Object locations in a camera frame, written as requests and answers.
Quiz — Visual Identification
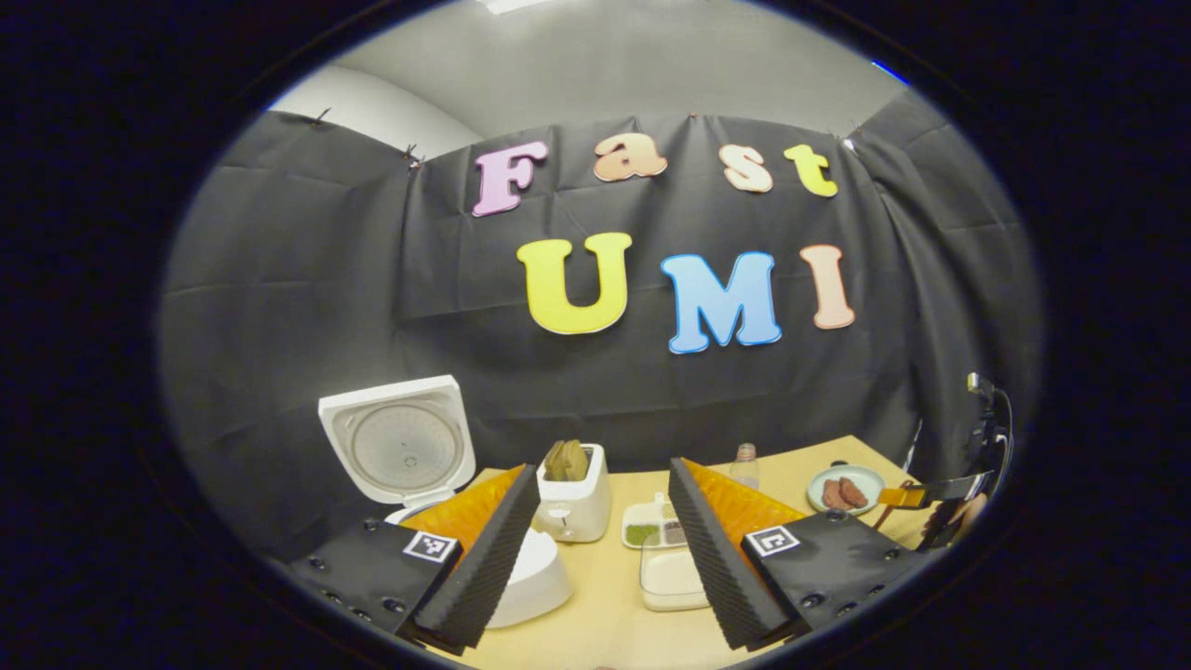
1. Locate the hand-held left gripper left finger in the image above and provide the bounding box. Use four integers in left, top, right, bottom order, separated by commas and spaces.
288, 463, 542, 650

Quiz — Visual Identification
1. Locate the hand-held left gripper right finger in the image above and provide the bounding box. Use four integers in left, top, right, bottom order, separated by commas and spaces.
667, 457, 941, 652

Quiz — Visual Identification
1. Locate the clear rice container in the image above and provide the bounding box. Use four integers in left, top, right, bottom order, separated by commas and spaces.
639, 535, 711, 613

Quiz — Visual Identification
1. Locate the wooden spoon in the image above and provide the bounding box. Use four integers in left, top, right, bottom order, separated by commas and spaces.
873, 481, 918, 532

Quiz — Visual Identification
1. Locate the white rice cooker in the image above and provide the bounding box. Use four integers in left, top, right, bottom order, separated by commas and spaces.
318, 375, 574, 630

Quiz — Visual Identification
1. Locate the white divided grain dish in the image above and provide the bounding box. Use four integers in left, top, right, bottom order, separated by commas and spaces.
622, 493, 690, 551

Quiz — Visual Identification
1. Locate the green round plate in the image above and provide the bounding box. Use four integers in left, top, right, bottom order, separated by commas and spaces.
807, 464, 887, 516

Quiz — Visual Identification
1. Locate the clear plastic bottle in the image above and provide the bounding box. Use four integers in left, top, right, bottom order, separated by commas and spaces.
728, 443, 762, 492

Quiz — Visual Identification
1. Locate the white toaster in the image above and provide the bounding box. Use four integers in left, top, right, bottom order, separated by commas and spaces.
534, 444, 613, 544

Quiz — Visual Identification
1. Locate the black backdrop cloth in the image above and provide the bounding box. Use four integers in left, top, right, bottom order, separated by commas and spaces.
158, 88, 1043, 564

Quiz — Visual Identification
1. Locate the black cable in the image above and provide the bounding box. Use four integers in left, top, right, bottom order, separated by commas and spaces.
991, 385, 1016, 468

